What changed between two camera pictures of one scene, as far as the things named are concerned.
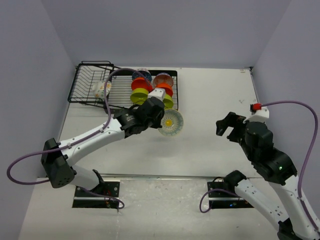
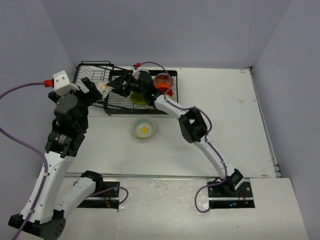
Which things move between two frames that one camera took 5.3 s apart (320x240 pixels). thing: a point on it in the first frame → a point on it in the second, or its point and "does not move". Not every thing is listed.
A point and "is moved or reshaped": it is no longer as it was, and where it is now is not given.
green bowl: [138, 95] does not move
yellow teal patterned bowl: [172, 122] is moved or reshaped
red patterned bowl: [163, 77] does not move
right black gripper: [232, 120] → [117, 84]
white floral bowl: [98, 89] does not move
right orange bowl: [167, 86] does not move
